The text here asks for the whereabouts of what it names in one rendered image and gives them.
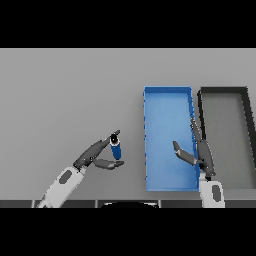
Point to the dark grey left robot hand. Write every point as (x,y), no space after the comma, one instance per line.
(91,154)

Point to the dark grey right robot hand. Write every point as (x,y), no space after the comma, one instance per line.
(201,153)

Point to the blue pipe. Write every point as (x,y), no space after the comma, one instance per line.
(115,148)

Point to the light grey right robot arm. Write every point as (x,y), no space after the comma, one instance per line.
(212,193)

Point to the dark grey bin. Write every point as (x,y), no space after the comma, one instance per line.
(226,136)

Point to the blue bin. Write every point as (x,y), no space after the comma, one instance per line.
(168,136)

